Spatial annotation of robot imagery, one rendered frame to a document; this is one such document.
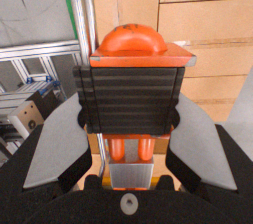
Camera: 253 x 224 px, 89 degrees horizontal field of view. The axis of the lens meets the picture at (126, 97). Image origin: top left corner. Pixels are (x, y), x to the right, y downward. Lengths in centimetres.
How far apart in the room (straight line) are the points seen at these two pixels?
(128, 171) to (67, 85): 122
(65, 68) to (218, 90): 122
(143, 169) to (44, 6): 142
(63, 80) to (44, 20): 53
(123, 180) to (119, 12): 71
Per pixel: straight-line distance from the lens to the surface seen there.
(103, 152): 17
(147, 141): 17
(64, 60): 127
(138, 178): 22
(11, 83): 164
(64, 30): 143
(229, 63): 102
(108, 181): 55
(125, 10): 77
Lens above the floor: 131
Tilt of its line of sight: 58 degrees down
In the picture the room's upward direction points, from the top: 180 degrees clockwise
